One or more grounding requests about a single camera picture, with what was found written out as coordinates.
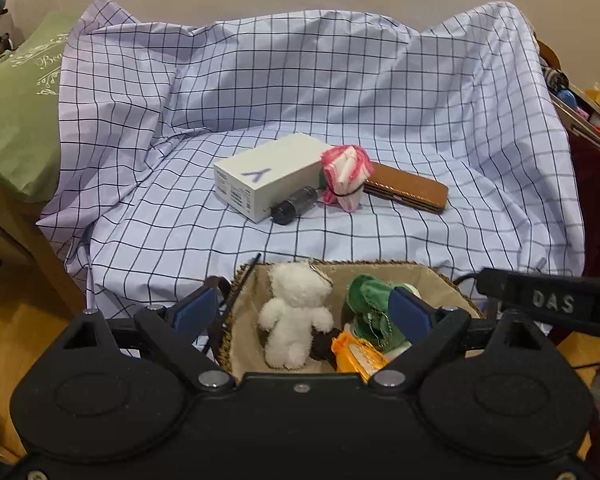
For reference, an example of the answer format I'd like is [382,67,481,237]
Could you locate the brown leather case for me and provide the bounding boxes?
[362,161,450,215]

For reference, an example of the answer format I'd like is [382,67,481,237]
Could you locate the thin black rod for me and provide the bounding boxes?
[200,254,262,356]

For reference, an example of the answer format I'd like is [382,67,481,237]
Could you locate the checked white bed sheet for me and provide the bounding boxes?
[36,0,589,332]

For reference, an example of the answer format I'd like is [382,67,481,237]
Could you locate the zebra striped item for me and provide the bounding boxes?
[542,67,570,94]

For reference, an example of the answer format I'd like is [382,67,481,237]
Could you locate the small black cylinder bottle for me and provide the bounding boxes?
[271,185,319,226]

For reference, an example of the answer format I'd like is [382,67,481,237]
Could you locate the curved wooden piece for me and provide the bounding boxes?
[535,37,564,69]

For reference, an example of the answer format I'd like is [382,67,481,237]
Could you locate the white rectangular box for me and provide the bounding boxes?
[213,133,337,225]

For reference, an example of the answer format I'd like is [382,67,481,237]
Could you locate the green plush toy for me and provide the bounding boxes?
[346,274,422,354]

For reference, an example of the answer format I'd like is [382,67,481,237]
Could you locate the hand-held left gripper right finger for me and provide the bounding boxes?
[368,287,544,393]

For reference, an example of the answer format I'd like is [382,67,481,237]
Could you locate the pink white cloth bundle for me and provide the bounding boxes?
[320,144,376,213]

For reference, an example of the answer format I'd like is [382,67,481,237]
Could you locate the orange snack packet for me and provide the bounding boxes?
[329,330,394,382]

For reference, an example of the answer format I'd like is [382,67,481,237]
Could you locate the green cloth with print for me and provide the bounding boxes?
[0,12,81,204]

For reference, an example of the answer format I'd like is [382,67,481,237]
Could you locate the white teddy bear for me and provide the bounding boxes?
[258,261,335,370]

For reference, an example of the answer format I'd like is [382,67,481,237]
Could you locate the woven basket with cloth lining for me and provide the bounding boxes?
[214,258,487,377]

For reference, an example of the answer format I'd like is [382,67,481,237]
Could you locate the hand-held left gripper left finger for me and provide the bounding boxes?
[62,284,235,392]

